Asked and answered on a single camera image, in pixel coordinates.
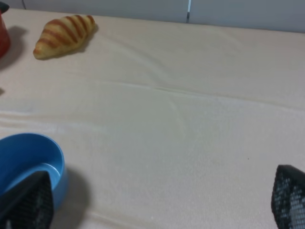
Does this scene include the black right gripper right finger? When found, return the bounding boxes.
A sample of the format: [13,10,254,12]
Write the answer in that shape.
[271,165,305,229]

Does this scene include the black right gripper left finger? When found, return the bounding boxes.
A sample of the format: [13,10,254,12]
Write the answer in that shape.
[0,171,54,229]

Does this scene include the blue bowl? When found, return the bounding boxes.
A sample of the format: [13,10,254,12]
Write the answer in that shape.
[0,133,68,210]

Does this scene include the beige tablecloth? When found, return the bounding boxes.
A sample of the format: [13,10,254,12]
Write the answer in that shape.
[0,9,305,229]

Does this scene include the toy croissant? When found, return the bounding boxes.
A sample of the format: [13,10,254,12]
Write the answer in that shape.
[33,15,96,60]

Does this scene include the red pot with black handles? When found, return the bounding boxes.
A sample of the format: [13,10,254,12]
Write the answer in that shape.
[0,2,10,58]

